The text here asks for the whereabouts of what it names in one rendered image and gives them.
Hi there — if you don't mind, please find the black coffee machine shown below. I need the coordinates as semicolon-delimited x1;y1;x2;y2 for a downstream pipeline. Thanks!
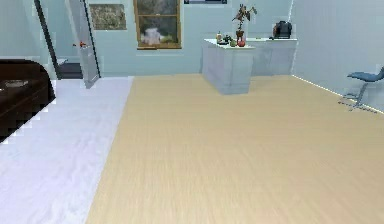
272;20;293;40

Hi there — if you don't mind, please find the pale grey room door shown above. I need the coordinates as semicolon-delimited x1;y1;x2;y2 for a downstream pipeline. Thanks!
65;0;101;90

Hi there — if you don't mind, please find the dark blue wall frame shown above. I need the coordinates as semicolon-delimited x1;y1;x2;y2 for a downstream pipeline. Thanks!
183;0;228;5

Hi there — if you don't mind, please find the dark brown sofa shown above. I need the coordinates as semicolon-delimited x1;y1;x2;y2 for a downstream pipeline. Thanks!
0;59;57;144

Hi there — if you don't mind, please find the potted house plant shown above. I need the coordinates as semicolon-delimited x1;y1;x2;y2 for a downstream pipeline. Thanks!
231;3;258;42

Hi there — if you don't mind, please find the pale grey kitchen counter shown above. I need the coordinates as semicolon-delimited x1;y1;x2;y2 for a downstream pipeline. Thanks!
201;37;298;96

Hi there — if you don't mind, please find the blue office chair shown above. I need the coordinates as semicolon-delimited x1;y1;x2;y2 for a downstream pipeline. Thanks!
337;65;384;114

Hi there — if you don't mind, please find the framed olive wall picture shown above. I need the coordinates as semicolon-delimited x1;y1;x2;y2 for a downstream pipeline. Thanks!
88;3;128;32

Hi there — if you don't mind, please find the wooden framed window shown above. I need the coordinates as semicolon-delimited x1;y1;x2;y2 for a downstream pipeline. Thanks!
133;0;183;51

